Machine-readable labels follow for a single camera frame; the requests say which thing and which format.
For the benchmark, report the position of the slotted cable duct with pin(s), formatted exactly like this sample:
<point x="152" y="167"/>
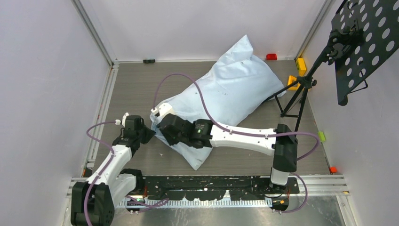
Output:
<point x="223" y="203"/>

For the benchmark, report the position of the green block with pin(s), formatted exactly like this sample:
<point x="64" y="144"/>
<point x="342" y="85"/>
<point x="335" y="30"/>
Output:
<point x="322" y="137"/>

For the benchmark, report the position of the small black wall object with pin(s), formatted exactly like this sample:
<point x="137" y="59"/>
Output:
<point x="149" y="61"/>

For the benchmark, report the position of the light blue pillowcase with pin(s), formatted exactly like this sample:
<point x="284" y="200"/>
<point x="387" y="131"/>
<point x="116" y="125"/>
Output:
<point x="230" y="91"/>

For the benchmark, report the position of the black perforated stand plate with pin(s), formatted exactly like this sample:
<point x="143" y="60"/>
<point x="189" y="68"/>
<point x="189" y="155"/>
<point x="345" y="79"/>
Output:
<point x="367" y="35"/>

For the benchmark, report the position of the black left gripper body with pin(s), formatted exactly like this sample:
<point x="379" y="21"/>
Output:
<point x="145" y="134"/>

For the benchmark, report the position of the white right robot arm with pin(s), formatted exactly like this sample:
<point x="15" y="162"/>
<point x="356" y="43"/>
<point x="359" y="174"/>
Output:
<point x="280" y="143"/>

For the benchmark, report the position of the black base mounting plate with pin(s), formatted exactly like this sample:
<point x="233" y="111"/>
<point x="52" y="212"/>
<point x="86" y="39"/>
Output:
<point x="212" y="188"/>

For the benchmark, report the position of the small orange block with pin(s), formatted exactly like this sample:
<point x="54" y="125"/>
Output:
<point x="332" y="170"/>

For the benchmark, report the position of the yellow block near tripod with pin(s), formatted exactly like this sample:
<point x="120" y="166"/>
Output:
<point x="291" y="80"/>

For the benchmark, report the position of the red toy block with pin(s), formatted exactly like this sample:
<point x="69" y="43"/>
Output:
<point x="271" y="57"/>

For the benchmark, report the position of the black tripod stand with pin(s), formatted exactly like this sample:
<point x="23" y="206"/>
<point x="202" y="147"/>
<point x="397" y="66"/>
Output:
<point x="294" y="108"/>

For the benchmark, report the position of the yellow block on rail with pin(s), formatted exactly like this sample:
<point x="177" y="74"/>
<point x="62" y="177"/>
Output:
<point x="301" y="66"/>

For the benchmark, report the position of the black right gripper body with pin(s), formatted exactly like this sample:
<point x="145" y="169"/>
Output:
<point x="172" y="141"/>

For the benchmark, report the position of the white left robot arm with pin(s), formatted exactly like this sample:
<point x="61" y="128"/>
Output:
<point x="93" y="201"/>

